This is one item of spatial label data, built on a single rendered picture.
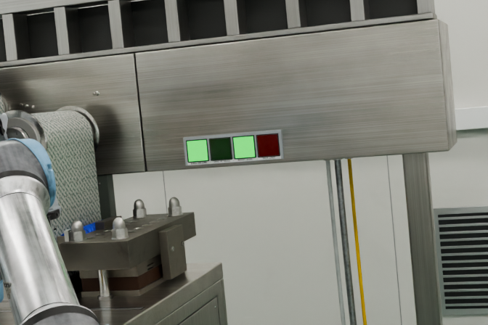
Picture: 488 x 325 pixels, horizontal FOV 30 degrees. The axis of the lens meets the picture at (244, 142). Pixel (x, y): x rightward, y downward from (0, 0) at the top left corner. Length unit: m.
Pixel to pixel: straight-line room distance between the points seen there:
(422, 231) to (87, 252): 0.83
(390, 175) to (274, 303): 0.89
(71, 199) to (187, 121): 0.35
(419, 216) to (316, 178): 2.30
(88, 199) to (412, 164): 0.79
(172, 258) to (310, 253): 2.57
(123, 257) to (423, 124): 0.73
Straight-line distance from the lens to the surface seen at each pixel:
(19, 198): 1.37
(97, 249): 1.96
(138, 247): 1.98
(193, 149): 2.23
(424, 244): 2.30
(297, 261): 4.65
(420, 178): 2.28
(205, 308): 2.19
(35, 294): 1.22
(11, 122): 2.06
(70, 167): 2.14
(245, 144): 2.18
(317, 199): 4.57
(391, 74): 2.11
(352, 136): 2.13
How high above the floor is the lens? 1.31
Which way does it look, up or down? 3 degrees down
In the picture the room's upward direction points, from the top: 5 degrees counter-clockwise
